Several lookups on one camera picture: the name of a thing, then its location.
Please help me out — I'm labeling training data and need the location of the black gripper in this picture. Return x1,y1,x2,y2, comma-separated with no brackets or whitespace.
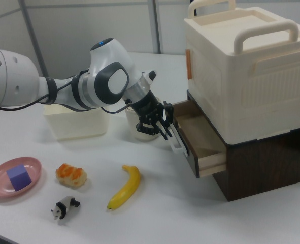
125,88,178,141

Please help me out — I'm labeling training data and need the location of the brown drawer with white handle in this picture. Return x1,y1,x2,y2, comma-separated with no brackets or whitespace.
164,100,228,178

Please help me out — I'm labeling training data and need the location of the beige small trash can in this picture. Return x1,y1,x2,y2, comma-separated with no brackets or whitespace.
124,95,163,142

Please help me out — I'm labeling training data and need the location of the yellow banana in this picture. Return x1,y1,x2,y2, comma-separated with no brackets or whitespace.
107,164,142,211

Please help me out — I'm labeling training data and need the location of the white square plastic bin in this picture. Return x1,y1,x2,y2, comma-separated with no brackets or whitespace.
43,101,111,142

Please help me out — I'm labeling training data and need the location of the toy bread with orange glaze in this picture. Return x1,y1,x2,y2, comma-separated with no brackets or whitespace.
55,163,87,190

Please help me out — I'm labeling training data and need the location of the dark brown wooden cabinet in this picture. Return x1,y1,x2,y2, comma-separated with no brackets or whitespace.
186,90,300,203

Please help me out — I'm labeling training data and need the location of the black and white panda figure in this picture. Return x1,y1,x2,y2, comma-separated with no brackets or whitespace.
50,195,81,221

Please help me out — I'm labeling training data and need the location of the purple cube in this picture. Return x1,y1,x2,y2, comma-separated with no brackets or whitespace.
6,164,33,192

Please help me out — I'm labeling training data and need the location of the cream plastic box with handles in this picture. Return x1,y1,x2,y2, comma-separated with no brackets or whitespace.
184,0,300,146

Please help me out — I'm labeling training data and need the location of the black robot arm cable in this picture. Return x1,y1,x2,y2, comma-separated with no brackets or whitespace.
0,76,133,115

